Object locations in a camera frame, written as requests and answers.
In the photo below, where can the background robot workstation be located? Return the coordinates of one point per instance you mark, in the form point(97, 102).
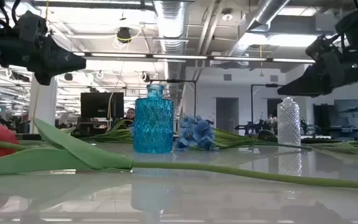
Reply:
point(350, 119)

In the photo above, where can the person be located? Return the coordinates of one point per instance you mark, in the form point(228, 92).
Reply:
point(130, 115)

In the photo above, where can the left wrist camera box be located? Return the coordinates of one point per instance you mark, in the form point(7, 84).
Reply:
point(31, 26)

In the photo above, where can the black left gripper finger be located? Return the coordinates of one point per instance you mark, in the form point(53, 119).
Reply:
point(64, 60)
point(45, 79)

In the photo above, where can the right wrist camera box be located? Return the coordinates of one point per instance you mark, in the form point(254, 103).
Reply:
point(320, 48)

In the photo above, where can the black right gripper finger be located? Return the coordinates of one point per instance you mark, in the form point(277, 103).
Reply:
point(312, 84)

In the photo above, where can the grey door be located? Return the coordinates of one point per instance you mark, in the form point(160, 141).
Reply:
point(227, 115)

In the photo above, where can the long ceiling light strip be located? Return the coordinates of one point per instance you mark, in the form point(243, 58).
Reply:
point(179, 56)

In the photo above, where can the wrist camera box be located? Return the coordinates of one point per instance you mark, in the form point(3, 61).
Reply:
point(31, 26)
point(320, 48)

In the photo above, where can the white column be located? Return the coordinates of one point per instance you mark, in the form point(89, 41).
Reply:
point(43, 105)

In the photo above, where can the silver ventilation duct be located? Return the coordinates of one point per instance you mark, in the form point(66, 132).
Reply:
point(259, 21)
point(170, 28)

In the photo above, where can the clear patterned glass vase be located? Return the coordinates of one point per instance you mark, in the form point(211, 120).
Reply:
point(288, 124)

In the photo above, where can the blue patterned glass vase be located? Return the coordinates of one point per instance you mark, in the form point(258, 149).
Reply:
point(153, 124)

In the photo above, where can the black artificial tulip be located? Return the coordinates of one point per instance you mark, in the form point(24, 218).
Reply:
point(267, 136)

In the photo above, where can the black computer monitor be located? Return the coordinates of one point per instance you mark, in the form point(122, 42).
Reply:
point(102, 105)

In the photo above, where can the black ceiling dome camera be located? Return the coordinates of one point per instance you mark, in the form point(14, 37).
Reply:
point(123, 35)

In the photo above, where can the black overhead stand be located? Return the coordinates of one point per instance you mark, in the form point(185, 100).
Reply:
point(272, 85)
point(175, 81)

